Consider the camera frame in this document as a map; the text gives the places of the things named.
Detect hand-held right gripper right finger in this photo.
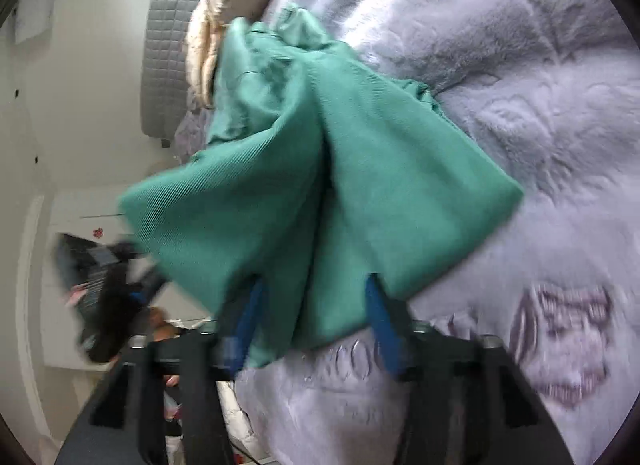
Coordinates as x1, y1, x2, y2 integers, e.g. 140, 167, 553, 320
364, 277, 576, 465

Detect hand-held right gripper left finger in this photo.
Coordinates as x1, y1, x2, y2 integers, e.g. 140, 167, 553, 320
55, 280, 271, 465

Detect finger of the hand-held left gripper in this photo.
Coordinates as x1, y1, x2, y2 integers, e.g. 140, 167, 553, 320
131, 270, 168, 307

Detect green shirt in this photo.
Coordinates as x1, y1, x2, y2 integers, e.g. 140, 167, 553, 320
117, 2, 525, 370

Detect person's left hand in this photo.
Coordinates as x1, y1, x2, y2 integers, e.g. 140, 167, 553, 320
149, 308, 177, 342

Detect white drawer cabinet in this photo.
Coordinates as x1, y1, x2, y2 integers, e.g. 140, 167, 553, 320
42, 190, 216, 371

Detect white bag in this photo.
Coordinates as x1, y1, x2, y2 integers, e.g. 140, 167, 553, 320
217, 380, 266, 461

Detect grey quilted headboard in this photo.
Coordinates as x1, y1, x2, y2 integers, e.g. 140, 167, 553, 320
141, 0, 226, 138

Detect lavender plush blanket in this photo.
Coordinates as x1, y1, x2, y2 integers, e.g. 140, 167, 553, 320
175, 0, 640, 465

